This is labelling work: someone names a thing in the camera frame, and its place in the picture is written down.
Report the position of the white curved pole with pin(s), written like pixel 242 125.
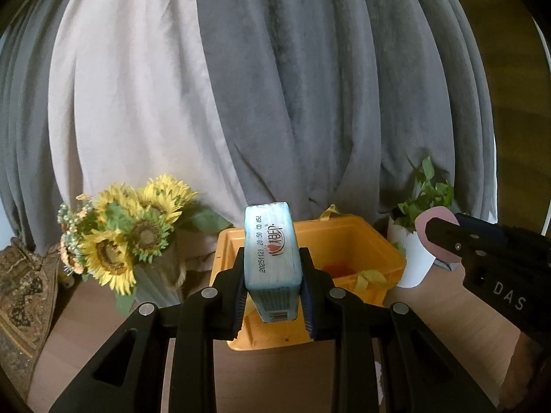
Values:
pixel 549 211

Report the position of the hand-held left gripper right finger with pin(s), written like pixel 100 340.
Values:
pixel 309 309

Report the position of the blue tissue pack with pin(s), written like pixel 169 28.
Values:
pixel 271 266

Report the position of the grey curtain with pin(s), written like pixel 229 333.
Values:
pixel 26 137
pixel 323 94

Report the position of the green leafy plant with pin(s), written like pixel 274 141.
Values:
pixel 430 193

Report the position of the pink egg-shaped sponge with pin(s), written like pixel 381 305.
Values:
pixel 430 214

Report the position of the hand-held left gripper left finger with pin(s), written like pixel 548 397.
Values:
pixel 238 309

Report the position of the yellow plastic crate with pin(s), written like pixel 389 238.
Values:
pixel 366 245

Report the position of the white curtain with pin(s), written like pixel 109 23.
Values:
pixel 129 94
pixel 495 180

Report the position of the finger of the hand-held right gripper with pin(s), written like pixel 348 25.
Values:
pixel 447 236
pixel 478 223

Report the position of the artificial sunflower bouquet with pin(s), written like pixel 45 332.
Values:
pixel 107 258

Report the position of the white plant pot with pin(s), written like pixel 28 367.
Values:
pixel 411 262

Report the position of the patterned brown cushion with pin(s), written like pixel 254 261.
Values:
pixel 21 292

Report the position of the person's right forearm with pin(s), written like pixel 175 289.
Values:
pixel 529 374

